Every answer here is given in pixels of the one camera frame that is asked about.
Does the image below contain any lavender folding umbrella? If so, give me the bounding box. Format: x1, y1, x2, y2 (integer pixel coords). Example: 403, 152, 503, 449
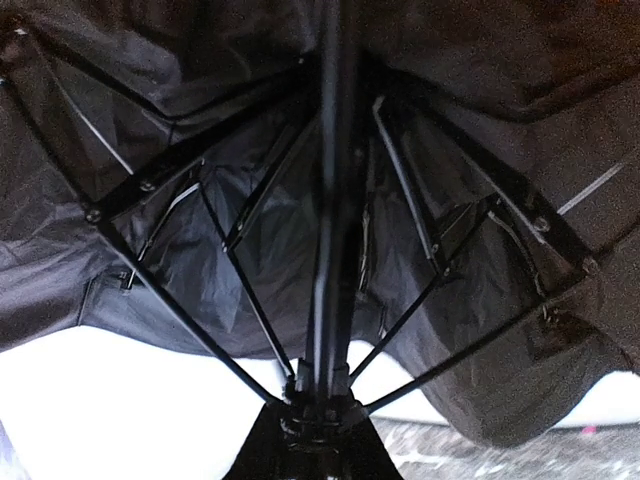
1, 1, 639, 479

